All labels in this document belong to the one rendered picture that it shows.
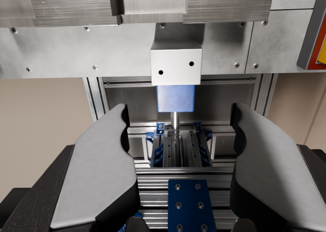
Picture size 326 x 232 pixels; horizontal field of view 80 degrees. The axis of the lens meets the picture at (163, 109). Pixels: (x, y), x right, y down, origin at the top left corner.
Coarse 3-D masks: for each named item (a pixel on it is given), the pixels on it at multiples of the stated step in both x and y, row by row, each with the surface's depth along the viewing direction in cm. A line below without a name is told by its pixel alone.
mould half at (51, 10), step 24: (48, 0) 13; (72, 0) 13; (96, 0) 13; (192, 0) 13; (216, 0) 13; (240, 0) 13; (264, 0) 13; (48, 24) 14; (72, 24) 14; (96, 24) 14
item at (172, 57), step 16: (160, 48) 19; (176, 48) 19; (192, 48) 19; (160, 64) 19; (176, 64) 19; (192, 64) 20; (160, 80) 20; (176, 80) 20; (192, 80) 20; (160, 96) 22; (176, 96) 22; (192, 96) 22; (176, 112) 24; (176, 128) 26
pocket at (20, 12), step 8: (0, 0) 16; (8, 0) 16; (16, 0) 16; (24, 0) 16; (0, 8) 16; (8, 8) 16; (16, 8) 16; (24, 8) 16; (32, 8) 16; (0, 16) 17; (8, 16) 17; (16, 16) 17; (24, 16) 16; (32, 16) 16; (0, 24) 16; (8, 24) 16; (16, 24) 16; (24, 24) 16; (32, 24) 16
